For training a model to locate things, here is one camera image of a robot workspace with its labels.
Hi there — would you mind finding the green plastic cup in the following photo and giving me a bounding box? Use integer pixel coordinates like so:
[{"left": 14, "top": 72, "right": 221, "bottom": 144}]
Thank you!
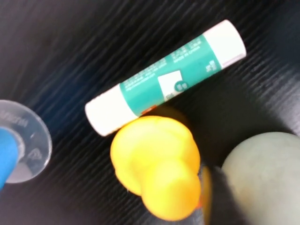
[{"left": 221, "top": 132, "right": 300, "bottom": 225}]

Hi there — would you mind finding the white green glue stick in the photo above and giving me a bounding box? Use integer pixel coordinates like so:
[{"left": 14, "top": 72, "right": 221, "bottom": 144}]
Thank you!
[{"left": 84, "top": 19, "right": 247, "bottom": 137}]

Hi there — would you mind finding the yellow rubber duck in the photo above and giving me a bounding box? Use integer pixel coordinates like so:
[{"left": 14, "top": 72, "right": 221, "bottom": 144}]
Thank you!
[{"left": 110, "top": 108, "right": 213, "bottom": 225}]

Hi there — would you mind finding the tall measuring cup blue paper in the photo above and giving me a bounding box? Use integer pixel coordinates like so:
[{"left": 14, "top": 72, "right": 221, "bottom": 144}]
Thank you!
[{"left": 0, "top": 99, "right": 53, "bottom": 191}]

